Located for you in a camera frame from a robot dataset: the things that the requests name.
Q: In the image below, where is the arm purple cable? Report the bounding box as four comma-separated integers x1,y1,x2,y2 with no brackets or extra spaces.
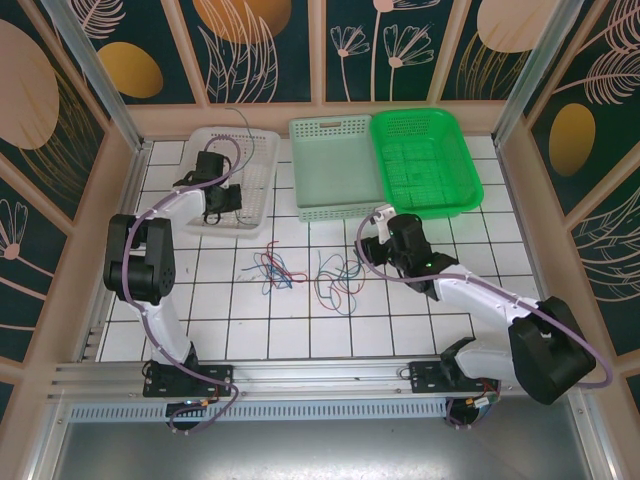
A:
355,210,615,431
122,135,242,436

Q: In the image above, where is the white plastic basket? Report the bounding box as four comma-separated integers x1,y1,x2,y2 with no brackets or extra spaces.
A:
172,125,282,240

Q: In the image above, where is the slotted grey cable duct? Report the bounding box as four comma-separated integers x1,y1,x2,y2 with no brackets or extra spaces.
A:
67,399,450,424

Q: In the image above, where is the green plastic basket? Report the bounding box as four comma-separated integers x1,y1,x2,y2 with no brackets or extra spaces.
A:
369,107,485,222

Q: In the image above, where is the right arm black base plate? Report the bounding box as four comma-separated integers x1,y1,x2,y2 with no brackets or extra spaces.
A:
408,359,451,396

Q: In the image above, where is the thin blue cable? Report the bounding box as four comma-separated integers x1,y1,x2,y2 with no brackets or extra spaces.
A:
318,248,370,315
251,251,297,295

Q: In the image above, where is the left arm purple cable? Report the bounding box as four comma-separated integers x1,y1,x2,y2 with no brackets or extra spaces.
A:
122,135,242,436

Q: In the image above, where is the red black power wire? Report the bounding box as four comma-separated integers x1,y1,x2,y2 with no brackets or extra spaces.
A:
464,380,501,407
197,377,222,407

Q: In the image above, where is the aluminium side rail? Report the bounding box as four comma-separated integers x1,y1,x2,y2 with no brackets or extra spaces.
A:
74,139,154,364
494,142,591,386

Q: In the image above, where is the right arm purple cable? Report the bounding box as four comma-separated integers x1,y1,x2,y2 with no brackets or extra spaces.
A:
355,210,615,431

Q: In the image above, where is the thin red cable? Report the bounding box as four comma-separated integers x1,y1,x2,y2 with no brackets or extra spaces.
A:
262,241,309,289
314,272,365,312

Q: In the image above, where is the mint plastic basket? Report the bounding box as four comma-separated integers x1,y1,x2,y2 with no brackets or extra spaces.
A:
288,113,389,224

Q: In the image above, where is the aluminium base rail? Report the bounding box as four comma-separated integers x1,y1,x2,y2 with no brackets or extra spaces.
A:
47,355,594,405

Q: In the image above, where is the aluminium frame post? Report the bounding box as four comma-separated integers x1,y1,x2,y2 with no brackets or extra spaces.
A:
490,0,586,149
39,0,151,156

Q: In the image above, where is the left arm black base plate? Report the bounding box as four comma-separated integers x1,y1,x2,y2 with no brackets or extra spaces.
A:
143,363,235,399

